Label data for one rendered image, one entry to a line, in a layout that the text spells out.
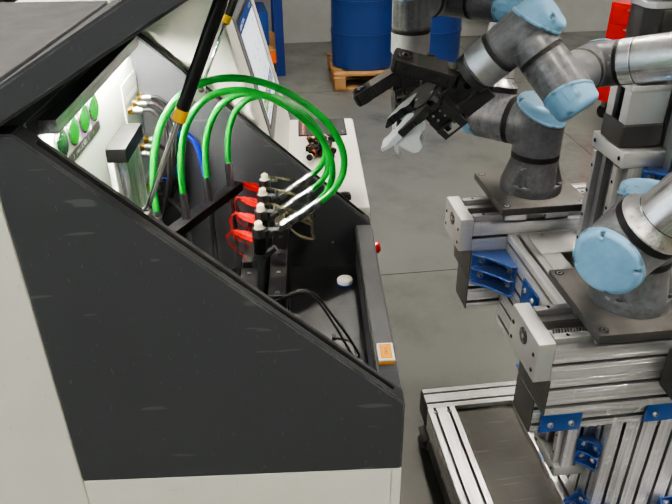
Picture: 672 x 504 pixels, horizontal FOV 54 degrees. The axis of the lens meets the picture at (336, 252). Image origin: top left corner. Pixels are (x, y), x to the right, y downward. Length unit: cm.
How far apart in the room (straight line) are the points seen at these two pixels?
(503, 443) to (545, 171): 90
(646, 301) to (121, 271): 90
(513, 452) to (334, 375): 113
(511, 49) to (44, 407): 96
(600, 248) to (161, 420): 78
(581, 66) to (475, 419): 138
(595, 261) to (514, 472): 110
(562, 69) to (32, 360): 95
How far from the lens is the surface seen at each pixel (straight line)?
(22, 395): 124
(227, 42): 160
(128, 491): 136
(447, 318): 301
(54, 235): 103
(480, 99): 119
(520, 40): 112
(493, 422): 225
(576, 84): 111
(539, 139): 166
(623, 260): 111
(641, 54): 119
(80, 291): 107
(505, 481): 209
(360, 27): 605
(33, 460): 134
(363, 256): 157
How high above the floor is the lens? 175
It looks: 30 degrees down
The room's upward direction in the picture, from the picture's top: 1 degrees counter-clockwise
